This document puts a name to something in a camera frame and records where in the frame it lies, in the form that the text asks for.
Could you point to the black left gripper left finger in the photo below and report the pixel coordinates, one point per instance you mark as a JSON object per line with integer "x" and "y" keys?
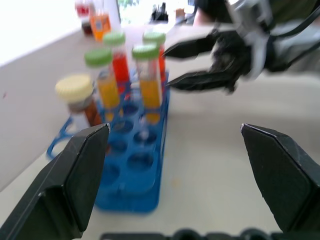
{"x": 62, "y": 190}

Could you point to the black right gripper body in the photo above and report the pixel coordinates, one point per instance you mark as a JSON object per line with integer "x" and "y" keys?
{"x": 230, "y": 57}

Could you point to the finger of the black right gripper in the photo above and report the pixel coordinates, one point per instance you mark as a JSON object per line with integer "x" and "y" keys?
{"x": 200, "y": 81}
{"x": 192, "y": 46}

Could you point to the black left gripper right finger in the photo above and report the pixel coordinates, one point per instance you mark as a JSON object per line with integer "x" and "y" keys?
{"x": 287, "y": 180}

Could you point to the green-capped red test tube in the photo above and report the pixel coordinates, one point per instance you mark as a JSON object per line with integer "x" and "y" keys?
{"x": 120, "y": 65}
{"x": 155, "y": 37}

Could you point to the green-capped yellow test tube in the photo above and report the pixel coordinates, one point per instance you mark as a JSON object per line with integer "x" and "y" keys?
{"x": 107, "y": 92}
{"x": 150, "y": 92}

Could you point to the blue test tube rack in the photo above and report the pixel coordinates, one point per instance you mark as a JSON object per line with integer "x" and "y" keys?
{"x": 140, "y": 170}

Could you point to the cream-capped brown test tube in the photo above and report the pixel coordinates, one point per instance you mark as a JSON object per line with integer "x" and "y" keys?
{"x": 75, "y": 90}

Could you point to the dark background equipment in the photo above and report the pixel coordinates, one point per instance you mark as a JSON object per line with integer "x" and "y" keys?
{"x": 160, "y": 12}

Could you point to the orange liquid bottle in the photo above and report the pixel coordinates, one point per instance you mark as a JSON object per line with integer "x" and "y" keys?
{"x": 100, "y": 25}

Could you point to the dark red liquid bottle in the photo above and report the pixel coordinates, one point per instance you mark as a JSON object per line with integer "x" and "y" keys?
{"x": 86, "y": 28}

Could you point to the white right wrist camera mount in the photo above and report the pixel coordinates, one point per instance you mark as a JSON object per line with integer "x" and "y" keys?
{"x": 252, "y": 27}

